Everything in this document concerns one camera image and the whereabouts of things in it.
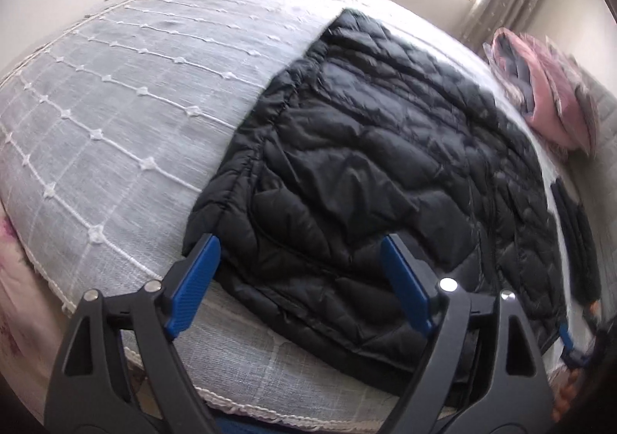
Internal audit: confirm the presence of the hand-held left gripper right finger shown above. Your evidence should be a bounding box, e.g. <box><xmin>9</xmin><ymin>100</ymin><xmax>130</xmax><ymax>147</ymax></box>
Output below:
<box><xmin>381</xmin><ymin>234</ymin><xmax>555</xmax><ymax>434</ymax></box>

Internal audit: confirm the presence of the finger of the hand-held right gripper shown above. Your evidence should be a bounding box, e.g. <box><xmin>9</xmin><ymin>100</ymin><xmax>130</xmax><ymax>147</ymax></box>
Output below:
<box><xmin>558</xmin><ymin>322</ymin><xmax>587</xmax><ymax>368</ymax></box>

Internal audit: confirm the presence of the person's right hand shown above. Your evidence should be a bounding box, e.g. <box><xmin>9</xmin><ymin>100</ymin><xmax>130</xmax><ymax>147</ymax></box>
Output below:
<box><xmin>552</xmin><ymin>364</ymin><xmax>586</xmax><ymax>421</ymax></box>

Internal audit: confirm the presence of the black quilted puffer jacket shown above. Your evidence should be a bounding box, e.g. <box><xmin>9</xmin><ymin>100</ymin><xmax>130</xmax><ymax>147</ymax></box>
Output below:
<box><xmin>182</xmin><ymin>8</ymin><xmax>568</xmax><ymax>408</ymax></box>

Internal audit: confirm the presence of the grey padded headboard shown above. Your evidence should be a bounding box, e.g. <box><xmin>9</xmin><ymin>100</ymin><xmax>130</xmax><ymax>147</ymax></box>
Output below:
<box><xmin>576</xmin><ymin>61</ymin><xmax>617</xmax><ymax>175</ymax></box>

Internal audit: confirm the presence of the blue cloth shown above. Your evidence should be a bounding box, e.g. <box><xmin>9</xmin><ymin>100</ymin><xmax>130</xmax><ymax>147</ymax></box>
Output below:
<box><xmin>214</xmin><ymin>415</ymin><xmax>386</xmax><ymax>434</ymax></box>

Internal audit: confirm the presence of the large pink velvet pillow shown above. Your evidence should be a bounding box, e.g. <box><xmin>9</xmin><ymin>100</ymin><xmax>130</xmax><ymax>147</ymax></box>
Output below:
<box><xmin>523</xmin><ymin>32</ymin><xmax>597</xmax><ymax>158</ymax></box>

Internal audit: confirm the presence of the grey checked bedspread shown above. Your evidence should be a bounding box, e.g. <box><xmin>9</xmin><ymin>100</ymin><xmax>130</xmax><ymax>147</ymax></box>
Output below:
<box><xmin>0</xmin><ymin>0</ymin><xmax>579</xmax><ymax>421</ymax></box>

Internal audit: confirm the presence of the pink floral bed sheet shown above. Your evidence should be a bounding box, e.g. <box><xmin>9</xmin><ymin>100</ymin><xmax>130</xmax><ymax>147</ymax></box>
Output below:
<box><xmin>0</xmin><ymin>212</ymin><xmax>66</xmax><ymax>415</ymax></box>

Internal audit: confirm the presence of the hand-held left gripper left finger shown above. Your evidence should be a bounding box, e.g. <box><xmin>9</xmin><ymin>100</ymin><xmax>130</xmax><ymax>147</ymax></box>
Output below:
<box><xmin>43</xmin><ymin>234</ymin><xmax>221</xmax><ymax>434</ymax></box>

